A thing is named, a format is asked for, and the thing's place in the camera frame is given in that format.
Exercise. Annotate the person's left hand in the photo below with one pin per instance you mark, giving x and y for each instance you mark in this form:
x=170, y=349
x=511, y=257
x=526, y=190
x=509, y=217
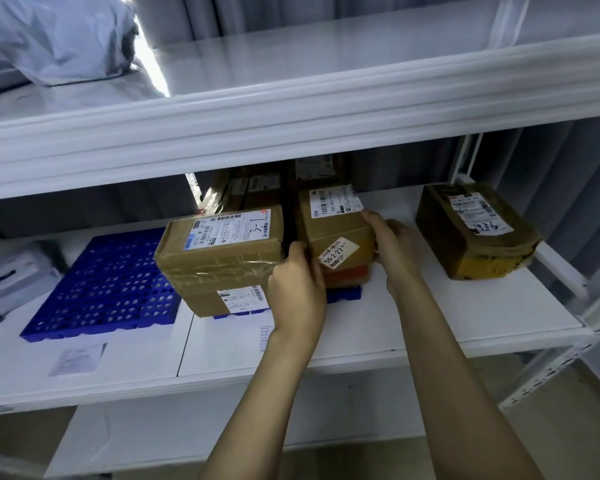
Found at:
x=295, y=294

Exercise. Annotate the person's right hand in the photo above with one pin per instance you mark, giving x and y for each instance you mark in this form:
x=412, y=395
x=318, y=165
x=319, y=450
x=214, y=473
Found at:
x=397, y=254

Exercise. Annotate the person's right thumb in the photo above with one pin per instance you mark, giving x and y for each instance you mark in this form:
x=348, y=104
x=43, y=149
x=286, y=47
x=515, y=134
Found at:
x=374, y=220

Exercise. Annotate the person's left thumb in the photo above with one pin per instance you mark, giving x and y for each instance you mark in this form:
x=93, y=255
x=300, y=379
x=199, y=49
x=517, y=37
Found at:
x=317, y=272

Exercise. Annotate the small brown cardboard parcel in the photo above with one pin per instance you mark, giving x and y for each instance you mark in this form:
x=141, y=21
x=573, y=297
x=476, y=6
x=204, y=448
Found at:
x=337, y=222

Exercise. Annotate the person's right forearm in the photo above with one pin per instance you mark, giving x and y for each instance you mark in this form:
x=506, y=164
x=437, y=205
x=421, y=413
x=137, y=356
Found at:
x=455, y=394

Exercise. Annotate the person's left forearm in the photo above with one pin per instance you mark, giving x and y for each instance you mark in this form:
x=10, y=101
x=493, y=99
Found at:
x=260, y=409

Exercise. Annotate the red orange box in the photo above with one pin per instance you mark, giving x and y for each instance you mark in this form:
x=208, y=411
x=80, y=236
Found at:
x=347, y=275

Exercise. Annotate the dark box with white label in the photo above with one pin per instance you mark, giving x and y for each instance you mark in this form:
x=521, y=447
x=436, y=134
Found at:
x=320, y=169

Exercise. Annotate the large taped cardboard parcel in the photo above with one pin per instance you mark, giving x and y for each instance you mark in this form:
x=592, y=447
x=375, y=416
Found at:
x=220, y=259

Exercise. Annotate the dark brown taped parcel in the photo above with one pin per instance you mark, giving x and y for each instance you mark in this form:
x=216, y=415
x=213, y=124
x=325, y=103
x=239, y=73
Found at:
x=475, y=244

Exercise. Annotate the long dark cardboard box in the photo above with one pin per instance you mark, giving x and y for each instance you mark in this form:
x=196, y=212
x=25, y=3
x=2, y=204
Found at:
x=245, y=187

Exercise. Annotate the white metal shelving unit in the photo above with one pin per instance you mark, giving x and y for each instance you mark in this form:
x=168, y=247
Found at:
x=280, y=99

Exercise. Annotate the grey curtain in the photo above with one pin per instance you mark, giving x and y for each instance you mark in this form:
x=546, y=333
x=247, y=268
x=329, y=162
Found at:
x=560, y=174

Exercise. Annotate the white paper label sheet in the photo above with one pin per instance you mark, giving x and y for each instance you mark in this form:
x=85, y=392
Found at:
x=77, y=359

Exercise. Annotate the white grey wrapped parcel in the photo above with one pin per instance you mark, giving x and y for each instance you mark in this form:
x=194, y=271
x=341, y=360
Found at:
x=15, y=279

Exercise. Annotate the grey plastic mailer bag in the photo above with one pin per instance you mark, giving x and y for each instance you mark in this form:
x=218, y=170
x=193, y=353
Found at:
x=55, y=39

